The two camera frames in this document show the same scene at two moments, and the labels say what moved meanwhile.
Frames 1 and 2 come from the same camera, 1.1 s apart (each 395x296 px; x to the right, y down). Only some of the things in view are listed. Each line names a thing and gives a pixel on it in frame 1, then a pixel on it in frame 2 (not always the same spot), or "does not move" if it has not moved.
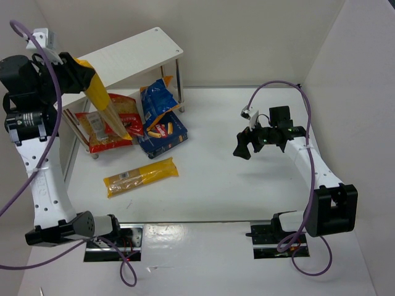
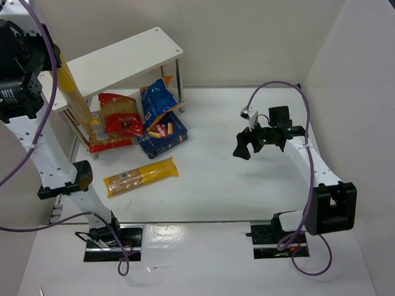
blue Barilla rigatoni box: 167,132 does not move
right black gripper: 250,139 does not move
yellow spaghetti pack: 97,95 → 76,92
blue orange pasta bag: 157,100 does not move
